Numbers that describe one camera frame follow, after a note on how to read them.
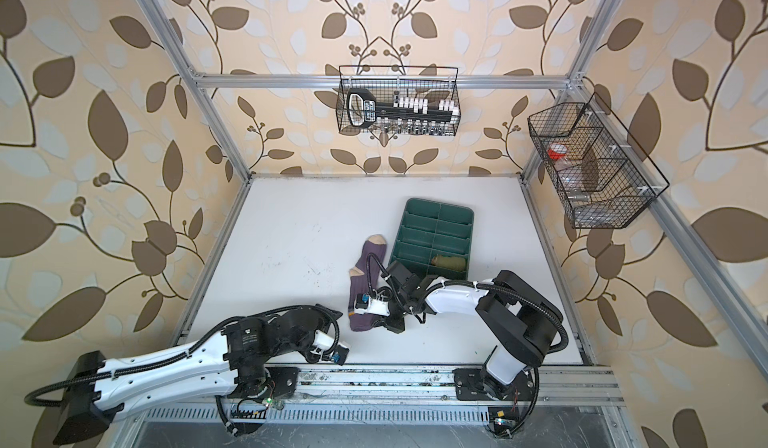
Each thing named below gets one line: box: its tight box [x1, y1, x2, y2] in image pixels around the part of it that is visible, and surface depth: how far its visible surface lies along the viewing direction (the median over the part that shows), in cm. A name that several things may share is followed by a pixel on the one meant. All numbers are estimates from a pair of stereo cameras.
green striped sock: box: [431, 255, 466, 271], surface depth 91 cm
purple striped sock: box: [348, 234, 387, 331], surface depth 95 cm
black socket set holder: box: [347, 88, 461, 129], surface depth 85 cm
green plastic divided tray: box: [388, 197, 475, 280], surface depth 98 cm
